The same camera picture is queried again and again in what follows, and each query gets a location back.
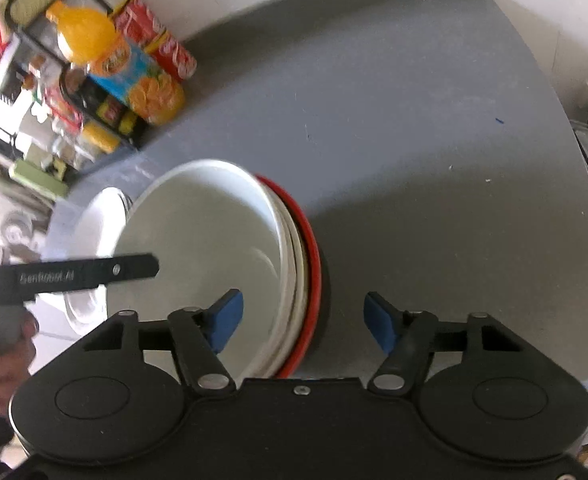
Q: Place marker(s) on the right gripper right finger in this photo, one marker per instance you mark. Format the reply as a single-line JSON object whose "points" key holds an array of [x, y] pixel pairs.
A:
{"points": [[407, 340]]}

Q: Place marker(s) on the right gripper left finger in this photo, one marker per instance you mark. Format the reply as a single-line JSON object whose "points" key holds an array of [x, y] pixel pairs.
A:
{"points": [[199, 335]]}

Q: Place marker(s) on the white plate flower motif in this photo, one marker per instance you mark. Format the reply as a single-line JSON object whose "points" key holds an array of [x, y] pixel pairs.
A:
{"points": [[95, 236]]}

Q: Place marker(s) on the white bowl plain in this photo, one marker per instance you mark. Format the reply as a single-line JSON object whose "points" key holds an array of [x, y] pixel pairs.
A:
{"points": [[212, 226]]}

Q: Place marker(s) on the red bowl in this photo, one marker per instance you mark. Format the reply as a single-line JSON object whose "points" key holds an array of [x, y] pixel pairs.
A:
{"points": [[311, 266]]}

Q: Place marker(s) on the white bowl grey pattern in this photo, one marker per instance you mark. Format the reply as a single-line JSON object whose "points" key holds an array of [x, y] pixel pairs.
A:
{"points": [[297, 290]]}

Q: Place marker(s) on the person left hand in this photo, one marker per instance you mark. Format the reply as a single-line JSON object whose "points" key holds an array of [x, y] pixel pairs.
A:
{"points": [[15, 362]]}

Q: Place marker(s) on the green tissue box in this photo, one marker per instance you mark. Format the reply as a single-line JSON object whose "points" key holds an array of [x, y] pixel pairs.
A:
{"points": [[36, 180]]}

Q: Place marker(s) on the orange juice bottle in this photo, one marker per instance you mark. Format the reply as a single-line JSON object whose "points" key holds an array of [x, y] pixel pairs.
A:
{"points": [[89, 39]]}

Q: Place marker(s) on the red cola can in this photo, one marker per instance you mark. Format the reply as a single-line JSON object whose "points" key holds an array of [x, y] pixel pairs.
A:
{"points": [[139, 23]]}

